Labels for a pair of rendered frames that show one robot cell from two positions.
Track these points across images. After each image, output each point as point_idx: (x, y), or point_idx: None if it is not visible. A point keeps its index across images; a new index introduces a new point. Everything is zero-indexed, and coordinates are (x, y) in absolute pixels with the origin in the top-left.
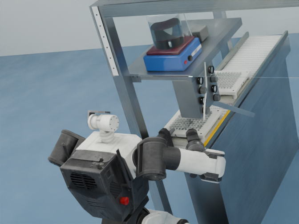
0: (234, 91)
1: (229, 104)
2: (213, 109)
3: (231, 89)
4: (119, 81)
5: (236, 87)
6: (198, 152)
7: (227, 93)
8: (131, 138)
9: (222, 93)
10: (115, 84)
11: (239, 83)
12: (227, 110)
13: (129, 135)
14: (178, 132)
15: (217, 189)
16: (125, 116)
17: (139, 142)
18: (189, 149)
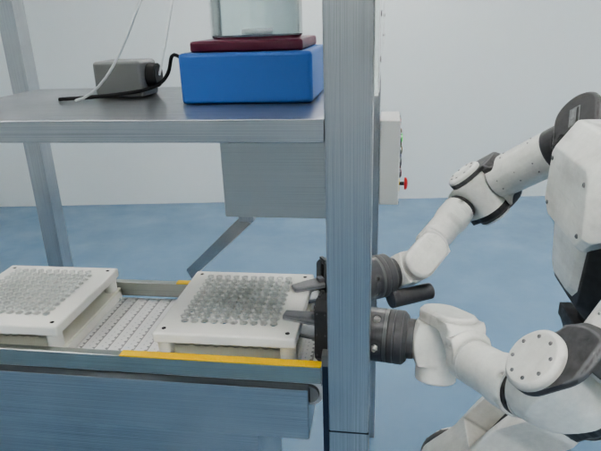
0: (115, 268)
1: (121, 307)
2: (193, 280)
3: (99, 274)
4: (373, 119)
5: (95, 269)
6: (509, 149)
7: (108, 282)
8: (599, 119)
9: (102, 288)
10: (371, 136)
11: (76, 268)
12: (181, 283)
13: (589, 122)
14: (299, 306)
15: (280, 444)
16: (369, 268)
17: (599, 117)
18: (388, 263)
